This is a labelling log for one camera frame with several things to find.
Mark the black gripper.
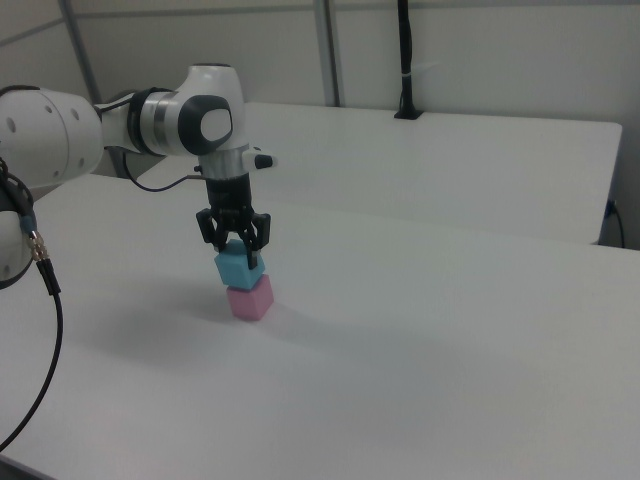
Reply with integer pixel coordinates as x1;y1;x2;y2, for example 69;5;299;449
195;172;272;271

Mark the blue cube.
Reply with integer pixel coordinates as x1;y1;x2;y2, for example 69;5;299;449
213;239;265;291

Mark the pink cube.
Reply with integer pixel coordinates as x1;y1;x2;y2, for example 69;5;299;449
225;273;275;322

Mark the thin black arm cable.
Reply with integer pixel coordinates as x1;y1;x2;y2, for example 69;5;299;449
121;149;202;194

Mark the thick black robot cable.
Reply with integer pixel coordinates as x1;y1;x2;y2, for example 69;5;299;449
0;159;65;454

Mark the grey metal frame post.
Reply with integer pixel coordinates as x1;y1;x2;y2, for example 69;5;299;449
313;0;347;107

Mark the slanted grey metal post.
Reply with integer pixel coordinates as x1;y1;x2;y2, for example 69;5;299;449
58;0;104;106

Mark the black camera pole with base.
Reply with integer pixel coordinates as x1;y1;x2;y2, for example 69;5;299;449
393;0;425;121

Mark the black cable beside table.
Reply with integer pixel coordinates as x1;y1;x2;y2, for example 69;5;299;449
605;199;626;247

